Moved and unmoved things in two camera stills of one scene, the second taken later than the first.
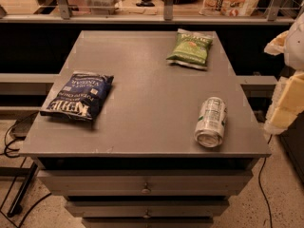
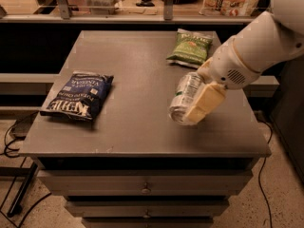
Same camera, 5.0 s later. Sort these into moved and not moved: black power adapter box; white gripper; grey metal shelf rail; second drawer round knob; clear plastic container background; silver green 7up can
Moved: silver green 7up can; white gripper
Not moved: black power adapter box; clear plastic container background; second drawer round knob; grey metal shelf rail
